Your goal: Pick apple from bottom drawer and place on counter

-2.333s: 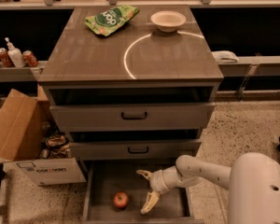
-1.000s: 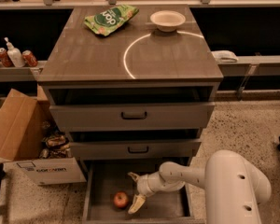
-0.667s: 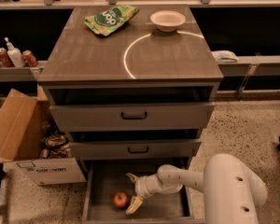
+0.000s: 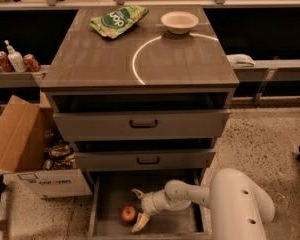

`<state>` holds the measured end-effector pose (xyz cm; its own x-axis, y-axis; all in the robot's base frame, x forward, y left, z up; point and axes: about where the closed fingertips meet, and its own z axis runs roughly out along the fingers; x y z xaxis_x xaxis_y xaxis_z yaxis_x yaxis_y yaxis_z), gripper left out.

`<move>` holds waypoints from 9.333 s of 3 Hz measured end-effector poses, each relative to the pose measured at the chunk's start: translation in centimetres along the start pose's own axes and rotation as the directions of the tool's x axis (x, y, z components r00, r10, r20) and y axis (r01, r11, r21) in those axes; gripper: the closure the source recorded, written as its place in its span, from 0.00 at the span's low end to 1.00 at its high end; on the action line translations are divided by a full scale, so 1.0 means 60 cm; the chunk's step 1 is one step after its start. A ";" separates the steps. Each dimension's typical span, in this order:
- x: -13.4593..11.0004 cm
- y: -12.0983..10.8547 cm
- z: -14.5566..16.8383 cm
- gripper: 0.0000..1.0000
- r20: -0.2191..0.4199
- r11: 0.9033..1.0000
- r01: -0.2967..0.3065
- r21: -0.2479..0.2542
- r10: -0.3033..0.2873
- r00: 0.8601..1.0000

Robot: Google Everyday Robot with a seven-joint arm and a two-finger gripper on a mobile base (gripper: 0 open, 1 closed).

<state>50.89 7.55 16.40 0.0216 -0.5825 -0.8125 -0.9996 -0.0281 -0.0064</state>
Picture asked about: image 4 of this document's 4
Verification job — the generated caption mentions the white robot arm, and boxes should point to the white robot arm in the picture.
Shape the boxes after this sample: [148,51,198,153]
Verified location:
[132,168,275,240]

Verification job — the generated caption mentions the white printed cardboard box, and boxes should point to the white printed cardboard box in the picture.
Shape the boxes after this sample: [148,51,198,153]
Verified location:
[17,169,92,199]

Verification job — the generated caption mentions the grey drawer cabinet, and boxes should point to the grey drawer cabinet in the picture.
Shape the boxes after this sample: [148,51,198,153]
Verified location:
[40,4,240,240]

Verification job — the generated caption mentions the brown cardboard box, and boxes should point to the brown cardboard box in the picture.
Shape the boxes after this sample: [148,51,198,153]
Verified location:
[0,95,56,172]

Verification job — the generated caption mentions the white paper bowl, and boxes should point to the white paper bowl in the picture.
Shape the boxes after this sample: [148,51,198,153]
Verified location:
[161,11,199,34]

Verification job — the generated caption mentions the grey top drawer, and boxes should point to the grey top drawer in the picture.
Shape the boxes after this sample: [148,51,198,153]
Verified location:
[53,110,230,141]

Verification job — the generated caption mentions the red soda can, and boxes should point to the red soda can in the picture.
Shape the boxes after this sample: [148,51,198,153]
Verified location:
[0,51,14,72]
[24,54,41,72]

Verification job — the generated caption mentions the red soda can left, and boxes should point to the red soda can left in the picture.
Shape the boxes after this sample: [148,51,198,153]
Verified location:
[0,51,14,72]

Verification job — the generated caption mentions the shiny snack packets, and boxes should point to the shiny snack packets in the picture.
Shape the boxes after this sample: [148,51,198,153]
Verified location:
[42,141,76,170]

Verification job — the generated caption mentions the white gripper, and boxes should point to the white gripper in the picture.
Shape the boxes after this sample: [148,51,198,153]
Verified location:
[131,188,167,233]

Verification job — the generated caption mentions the green chip bag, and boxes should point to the green chip bag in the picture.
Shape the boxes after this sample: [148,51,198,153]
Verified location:
[90,5,149,39]

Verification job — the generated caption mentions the grey low shelf ledge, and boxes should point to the grey low shelf ledge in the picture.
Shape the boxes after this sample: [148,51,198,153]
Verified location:
[0,65,49,88]

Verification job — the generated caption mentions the grey open bottom drawer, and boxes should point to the grey open bottom drawer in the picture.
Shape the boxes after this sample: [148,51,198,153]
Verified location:
[88,169,213,240]

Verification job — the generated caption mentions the grey middle drawer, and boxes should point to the grey middle drawer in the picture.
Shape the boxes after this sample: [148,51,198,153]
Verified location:
[75,149,215,171]

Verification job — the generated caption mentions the white pump bottle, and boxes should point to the white pump bottle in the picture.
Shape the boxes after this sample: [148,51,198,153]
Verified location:
[4,40,27,73]

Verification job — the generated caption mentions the red soda can right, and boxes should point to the red soda can right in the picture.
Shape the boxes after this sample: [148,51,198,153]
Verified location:
[24,54,41,72]

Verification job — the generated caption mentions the red apple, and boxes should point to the red apple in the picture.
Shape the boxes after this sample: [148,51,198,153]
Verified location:
[121,205,138,224]

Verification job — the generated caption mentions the folded white cloth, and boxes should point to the folded white cloth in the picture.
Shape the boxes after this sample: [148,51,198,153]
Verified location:
[227,54,255,68]

